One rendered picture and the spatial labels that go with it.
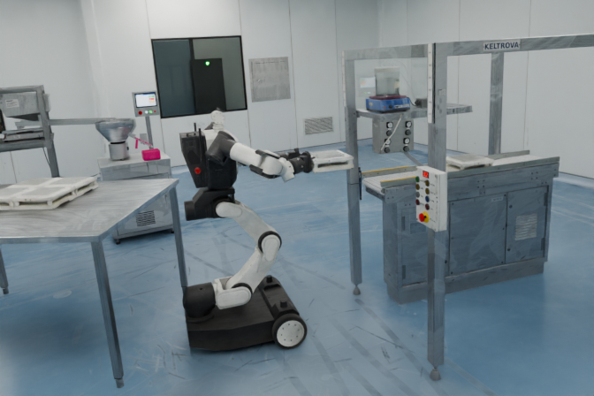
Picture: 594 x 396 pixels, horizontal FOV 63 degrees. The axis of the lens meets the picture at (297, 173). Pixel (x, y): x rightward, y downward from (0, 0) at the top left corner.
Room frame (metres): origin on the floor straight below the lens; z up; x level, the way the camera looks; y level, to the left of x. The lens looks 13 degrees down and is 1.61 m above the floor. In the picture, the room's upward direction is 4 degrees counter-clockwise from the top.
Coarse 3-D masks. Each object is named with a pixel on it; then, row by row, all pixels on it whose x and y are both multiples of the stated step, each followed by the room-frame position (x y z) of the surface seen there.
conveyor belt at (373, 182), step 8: (496, 160) 3.30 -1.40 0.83; (504, 160) 3.28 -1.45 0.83; (512, 160) 3.27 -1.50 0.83; (520, 160) 3.25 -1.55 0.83; (528, 160) 3.24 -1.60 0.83; (512, 168) 3.05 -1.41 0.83; (384, 176) 3.04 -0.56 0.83; (392, 176) 3.03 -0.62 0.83; (400, 176) 3.02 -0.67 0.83; (408, 176) 3.00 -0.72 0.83; (456, 176) 2.94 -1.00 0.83; (368, 184) 2.94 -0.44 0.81; (376, 184) 2.87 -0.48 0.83; (408, 184) 2.84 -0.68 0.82
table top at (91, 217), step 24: (96, 192) 3.01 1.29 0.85; (120, 192) 2.97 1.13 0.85; (144, 192) 2.93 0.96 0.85; (0, 216) 2.60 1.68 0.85; (24, 216) 2.57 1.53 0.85; (48, 216) 2.54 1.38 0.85; (72, 216) 2.51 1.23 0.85; (96, 216) 2.49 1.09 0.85; (120, 216) 2.46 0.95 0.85; (0, 240) 2.23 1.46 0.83; (24, 240) 2.22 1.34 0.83; (48, 240) 2.20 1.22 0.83; (72, 240) 2.19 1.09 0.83; (96, 240) 2.17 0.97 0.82
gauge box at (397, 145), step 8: (392, 120) 2.76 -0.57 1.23; (400, 120) 2.77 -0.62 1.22; (408, 120) 2.79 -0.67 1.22; (376, 128) 2.79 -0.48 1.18; (384, 128) 2.74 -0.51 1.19; (392, 128) 2.76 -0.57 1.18; (400, 128) 2.77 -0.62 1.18; (376, 136) 2.79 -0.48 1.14; (384, 136) 2.74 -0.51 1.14; (392, 136) 2.76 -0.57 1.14; (400, 136) 2.77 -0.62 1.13; (408, 136) 2.79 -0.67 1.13; (376, 144) 2.79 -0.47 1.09; (392, 144) 2.76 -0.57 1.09; (400, 144) 2.77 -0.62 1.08; (408, 144) 2.79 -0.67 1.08; (376, 152) 2.79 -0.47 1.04; (384, 152) 2.74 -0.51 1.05; (392, 152) 2.76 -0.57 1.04
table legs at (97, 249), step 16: (176, 192) 3.24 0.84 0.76; (176, 208) 3.20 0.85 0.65; (176, 224) 3.21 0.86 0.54; (176, 240) 3.21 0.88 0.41; (0, 256) 3.40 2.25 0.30; (96, 256) 2.19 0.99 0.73; (0, 272) 3.38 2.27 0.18; (96, 272) 2.20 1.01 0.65; (112, 320) 2.21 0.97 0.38; (112, 336) 2.19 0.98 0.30; (112, 352) 2.19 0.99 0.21; (112, 368) 2.20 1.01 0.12
